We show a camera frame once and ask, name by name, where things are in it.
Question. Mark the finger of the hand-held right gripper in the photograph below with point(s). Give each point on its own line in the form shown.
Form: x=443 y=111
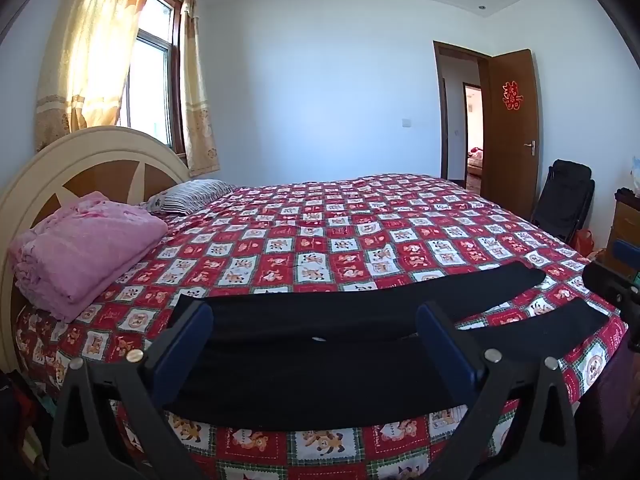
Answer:
x=627 y=251

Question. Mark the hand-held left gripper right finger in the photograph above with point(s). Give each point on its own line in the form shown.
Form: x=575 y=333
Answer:
x=450 y=355

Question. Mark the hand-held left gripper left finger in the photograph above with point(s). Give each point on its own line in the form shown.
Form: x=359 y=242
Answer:
x=182 y=355

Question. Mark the black pants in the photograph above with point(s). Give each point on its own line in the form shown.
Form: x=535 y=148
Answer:
x=320 y=370

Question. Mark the wooden cabinet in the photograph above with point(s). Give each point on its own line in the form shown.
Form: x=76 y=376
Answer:
x=625 y=225

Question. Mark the red plastic bag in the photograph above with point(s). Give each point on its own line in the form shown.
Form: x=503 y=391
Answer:
x=584 y=242

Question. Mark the black folding chair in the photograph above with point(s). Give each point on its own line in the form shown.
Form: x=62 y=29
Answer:
x=562 y=195

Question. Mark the person's purple clothing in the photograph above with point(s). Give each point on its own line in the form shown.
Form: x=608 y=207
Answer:
x=615 y=410

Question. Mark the folded pink blanket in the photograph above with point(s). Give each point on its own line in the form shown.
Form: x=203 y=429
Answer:
x=85 y=255

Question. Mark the brown wooden door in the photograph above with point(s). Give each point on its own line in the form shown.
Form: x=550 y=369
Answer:
x=510 y=170

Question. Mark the red printed bedspread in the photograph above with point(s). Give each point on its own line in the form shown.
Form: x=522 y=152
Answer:
x=350 y=230

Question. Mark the striped pillow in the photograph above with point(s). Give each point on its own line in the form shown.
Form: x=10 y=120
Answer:
x=192 y=195

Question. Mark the pile of dark clothes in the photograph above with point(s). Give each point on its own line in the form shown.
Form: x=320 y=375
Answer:
x=20 y=420

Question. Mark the red paper door decoration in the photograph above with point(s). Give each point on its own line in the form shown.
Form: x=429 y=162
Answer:
x=512 y=95

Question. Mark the cream wooden headboard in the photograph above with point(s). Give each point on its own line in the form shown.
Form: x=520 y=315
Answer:
x=100 y=150

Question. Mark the narrow yellow curtain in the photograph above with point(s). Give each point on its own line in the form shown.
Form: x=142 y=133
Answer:
x=197 y=105

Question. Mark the window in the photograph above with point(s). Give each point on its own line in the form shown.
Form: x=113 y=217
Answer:
x=150 y=80

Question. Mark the wide yellow curtain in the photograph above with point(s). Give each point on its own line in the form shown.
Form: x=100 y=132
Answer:
x=95 y=45

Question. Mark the brown door frame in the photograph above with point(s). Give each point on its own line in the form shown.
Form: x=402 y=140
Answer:
x=440 y=110

